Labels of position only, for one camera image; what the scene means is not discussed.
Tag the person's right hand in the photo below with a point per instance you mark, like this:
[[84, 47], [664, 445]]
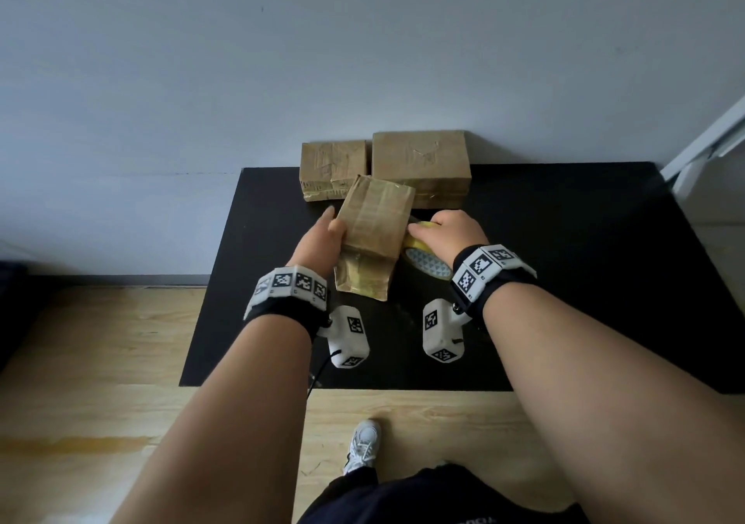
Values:
[[454, 235]]

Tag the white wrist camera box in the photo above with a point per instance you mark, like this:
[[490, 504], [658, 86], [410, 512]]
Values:
[[348, 337], [443, 331]]

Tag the tall cardboard box square hole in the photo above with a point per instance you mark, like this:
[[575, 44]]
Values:
[[422, 157]]

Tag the white left sneaker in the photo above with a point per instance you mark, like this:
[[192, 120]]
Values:
[[362, 445]]

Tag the person's left forearm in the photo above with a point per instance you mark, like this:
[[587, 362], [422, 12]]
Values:
[[233, 425]]

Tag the black shorts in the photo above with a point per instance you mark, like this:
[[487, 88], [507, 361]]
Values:
[[442, 500]]

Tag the person's left hand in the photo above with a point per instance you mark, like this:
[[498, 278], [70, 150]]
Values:
[[317, 247]]

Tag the black marker wristband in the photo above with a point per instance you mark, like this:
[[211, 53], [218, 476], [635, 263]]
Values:
[[492, 276], [285, 297]]

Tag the small cardboard box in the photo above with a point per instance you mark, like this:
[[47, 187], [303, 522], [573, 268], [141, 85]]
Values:
[[329, 163]]

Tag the white metal shelf frame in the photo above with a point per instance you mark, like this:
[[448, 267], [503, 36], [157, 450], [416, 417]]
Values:
[[704, 145]]

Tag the person's right forearm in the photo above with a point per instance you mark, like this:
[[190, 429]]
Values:
[[623, 419]]

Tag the yellow tape roll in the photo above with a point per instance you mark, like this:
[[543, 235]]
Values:
[[428, 263]]

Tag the wide cardboard box torn flap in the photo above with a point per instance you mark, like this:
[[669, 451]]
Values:
[[375, 221]]

